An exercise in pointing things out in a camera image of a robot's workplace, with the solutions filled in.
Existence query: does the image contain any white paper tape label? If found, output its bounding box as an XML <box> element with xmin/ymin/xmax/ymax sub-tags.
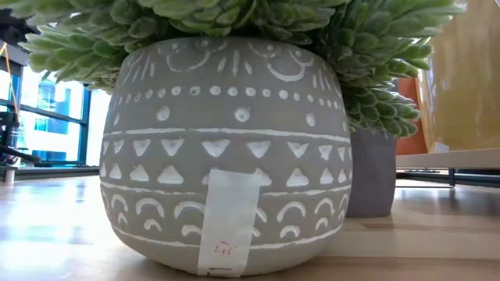
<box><xmin>196</xmin><ymin>168</ymin><xmax>262</xmax><ymax>278</ymax></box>

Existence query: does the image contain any wooden riser shelf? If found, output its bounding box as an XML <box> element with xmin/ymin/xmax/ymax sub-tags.
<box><xmin>395</xmin><ymin>147</ymin><xmax>500</xmax><ymax>189</ymax></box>

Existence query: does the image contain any orange faceted mug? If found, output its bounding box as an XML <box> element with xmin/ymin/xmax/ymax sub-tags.
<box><xmin>395</xmin><ymin>76</ymin><xmax>430</xmax><ymax>156</ymax></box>

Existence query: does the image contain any lavender ceramic mug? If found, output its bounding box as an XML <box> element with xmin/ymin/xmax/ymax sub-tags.
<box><xmin>345</xmin><ymin>127</ymin><xmax>398</xmax><ymax>219</ymax></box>

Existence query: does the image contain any teal window frame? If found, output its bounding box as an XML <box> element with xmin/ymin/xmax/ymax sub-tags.
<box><xmin>0</xmin><ymin>80</ymin><xmax>93</xmax><ymax>167</ymax></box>

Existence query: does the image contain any succulent plant patterned grey pot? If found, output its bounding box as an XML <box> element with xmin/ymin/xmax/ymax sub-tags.
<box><xmin>0</xmin><ymin>0</ymin><xmax>468</xmax><ymax>277</ymax></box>

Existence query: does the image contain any yellow cord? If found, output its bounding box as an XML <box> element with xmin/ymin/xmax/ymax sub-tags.
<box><xmin>0</xmin><ymin>41</ymin><xmax>20</xmax><ymax>118</ymax></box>

